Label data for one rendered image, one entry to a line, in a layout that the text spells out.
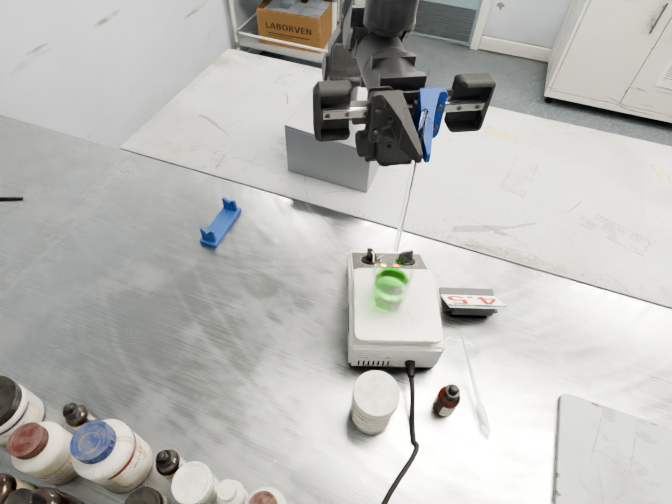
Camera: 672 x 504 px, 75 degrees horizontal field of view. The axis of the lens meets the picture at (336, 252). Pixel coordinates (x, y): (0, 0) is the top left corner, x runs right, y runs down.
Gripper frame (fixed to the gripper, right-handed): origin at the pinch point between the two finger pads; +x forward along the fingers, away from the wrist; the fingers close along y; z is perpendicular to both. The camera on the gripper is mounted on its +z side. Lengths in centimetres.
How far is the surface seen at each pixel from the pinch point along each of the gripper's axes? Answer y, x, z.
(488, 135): -35, -44, 34
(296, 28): -4, -223, 87
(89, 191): 51, -36, 35
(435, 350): -5.3, 9.4, 28.4
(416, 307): -3.8, 3.8, 26.1
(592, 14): -156, -183, 68
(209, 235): 26.6, -18.9, 32.3
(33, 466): 43, 18, 27
